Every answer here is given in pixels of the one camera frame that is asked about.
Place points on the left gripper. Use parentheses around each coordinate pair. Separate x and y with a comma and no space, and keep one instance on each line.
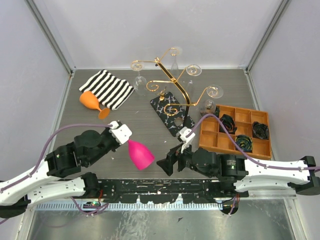
(108,132)

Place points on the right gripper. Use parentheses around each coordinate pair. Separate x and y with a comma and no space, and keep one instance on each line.
(167,163)

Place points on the pink plastic wine glass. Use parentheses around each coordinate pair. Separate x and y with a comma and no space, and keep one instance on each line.
(140,155)

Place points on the gold wine glass rack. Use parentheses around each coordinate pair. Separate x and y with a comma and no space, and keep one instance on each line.
(173,102)

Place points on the orange plastic wine glass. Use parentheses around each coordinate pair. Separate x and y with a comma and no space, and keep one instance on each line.
(90,101)

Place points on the clear stemless glass tumbler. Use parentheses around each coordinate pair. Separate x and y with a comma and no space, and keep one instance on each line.
(139,82)

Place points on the clear round wine glass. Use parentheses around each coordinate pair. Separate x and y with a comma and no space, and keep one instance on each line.
(208,104)

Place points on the clear champagne flute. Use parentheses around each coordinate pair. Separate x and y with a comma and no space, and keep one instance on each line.
(193,71)
(174,52)

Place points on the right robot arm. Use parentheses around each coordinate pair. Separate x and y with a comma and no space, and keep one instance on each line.
(238,174)

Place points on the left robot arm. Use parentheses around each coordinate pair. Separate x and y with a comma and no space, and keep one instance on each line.
(44,183)

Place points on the striped black white cloth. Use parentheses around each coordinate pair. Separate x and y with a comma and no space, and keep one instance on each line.
(110,90)

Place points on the orange compartment tray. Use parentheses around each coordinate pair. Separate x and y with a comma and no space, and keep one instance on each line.
(214,139)

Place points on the black coil centre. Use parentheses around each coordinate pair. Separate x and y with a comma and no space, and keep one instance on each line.
(228,123)

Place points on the black coil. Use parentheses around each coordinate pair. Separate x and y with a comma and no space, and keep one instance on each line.
(228,123)
(244,142)
(260,131)
(217,111)

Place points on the black coil top left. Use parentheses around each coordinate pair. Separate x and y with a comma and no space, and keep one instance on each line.
(217,111)

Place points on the black coil bottom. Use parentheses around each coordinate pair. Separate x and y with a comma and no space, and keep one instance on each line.
(244,142)

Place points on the black coil right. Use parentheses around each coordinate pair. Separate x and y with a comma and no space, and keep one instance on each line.
(260,131)

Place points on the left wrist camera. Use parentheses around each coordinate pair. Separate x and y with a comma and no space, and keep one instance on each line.
(120,132)

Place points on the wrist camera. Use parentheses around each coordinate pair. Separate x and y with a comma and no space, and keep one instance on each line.
(120,132)
(185,136)

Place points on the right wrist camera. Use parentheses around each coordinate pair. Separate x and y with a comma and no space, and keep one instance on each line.
(185,136)

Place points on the black mounting base plate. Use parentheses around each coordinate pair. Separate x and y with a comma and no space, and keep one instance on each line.
(160,191)

